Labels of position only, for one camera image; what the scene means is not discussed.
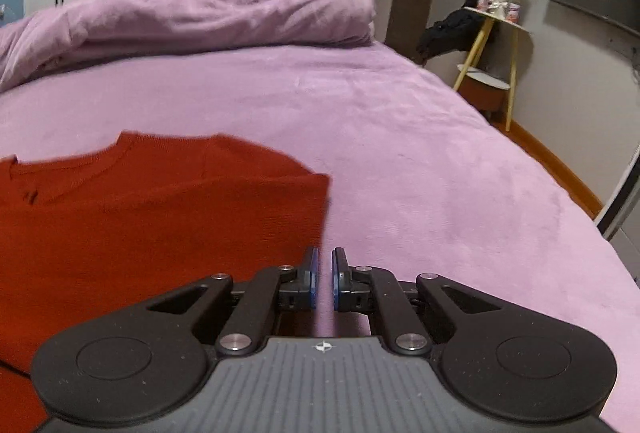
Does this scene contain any red knit sweater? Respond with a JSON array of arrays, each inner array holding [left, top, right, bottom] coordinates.
[[1, 133, 330, 432]]

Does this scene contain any black clothes pile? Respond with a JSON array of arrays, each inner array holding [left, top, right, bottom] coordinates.
[[416, 9, 484, 62]]

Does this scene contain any purple bed sheet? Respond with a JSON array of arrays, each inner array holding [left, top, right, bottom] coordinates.
[[1, 44, 639, 432]]

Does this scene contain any yellow-legged side table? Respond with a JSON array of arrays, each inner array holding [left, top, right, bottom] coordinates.
[[452, 7, 532, 133]]

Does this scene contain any purple duvet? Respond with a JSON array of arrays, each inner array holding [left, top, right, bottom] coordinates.
[[1, 0, 375, 92]]

